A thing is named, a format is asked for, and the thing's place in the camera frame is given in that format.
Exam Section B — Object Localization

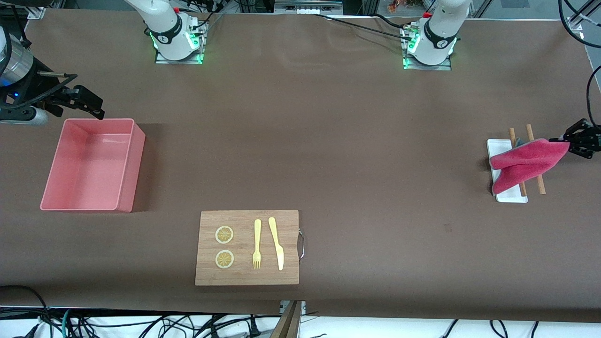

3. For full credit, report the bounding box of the pink and grey cloth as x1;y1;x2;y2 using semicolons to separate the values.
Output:
489;138;571;195

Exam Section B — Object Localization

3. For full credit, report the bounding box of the white cloth rack base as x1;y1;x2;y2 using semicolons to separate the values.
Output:
486;139;529;203

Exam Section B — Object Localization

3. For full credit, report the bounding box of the pink plastic bin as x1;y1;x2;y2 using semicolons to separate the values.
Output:
40;118;146;213

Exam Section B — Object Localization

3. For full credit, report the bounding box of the yellow plastic fork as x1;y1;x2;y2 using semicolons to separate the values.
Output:
252;219;262;270

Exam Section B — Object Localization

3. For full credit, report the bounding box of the wooden cutting board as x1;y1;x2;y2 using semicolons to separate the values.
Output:
195;210;300;286

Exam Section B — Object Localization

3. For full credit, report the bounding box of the yellow plastic knife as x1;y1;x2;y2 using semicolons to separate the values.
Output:
268;216;285;271

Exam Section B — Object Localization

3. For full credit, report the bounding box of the grey power strip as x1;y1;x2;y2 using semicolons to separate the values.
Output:
274;0;344;15

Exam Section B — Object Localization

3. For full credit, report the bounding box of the wooden beam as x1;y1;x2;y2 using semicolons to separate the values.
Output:
270;300;303;338

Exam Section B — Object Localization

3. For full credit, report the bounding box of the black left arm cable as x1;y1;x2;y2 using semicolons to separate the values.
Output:
558;0;601;127

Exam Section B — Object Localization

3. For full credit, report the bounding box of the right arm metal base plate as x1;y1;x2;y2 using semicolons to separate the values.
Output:
155;21;207;65

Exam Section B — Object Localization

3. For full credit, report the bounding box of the black base cable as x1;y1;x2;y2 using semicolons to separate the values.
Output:
312;13;416;43

